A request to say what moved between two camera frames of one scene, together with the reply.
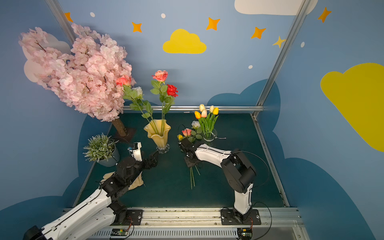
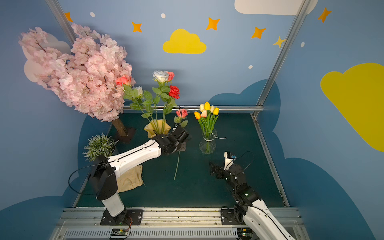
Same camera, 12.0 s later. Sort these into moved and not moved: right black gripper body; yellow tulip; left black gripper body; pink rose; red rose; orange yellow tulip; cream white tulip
Moved: right black gripper body; left black gripper body
Not moved: red rose; orange yellow tulip; cream white tulip; pink rose; yellow tulip
